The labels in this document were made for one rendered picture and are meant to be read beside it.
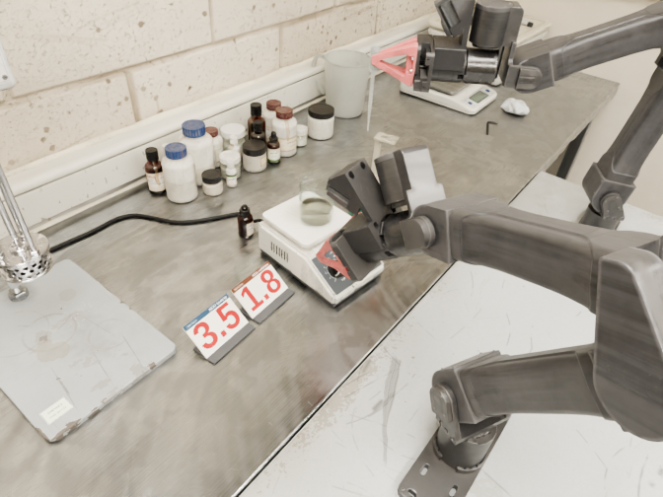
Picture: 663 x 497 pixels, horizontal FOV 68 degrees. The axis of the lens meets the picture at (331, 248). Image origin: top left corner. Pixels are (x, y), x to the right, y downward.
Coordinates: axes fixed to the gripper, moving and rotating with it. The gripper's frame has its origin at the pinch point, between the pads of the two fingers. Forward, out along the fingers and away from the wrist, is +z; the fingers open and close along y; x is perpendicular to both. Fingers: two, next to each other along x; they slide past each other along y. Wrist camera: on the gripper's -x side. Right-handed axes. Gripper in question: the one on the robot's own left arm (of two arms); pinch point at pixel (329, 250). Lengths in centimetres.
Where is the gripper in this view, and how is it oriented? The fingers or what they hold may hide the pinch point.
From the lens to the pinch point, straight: 74.8
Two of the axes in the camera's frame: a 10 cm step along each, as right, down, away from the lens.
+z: -6.2, 1.4, 7.8
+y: -6.0, 5.6, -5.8
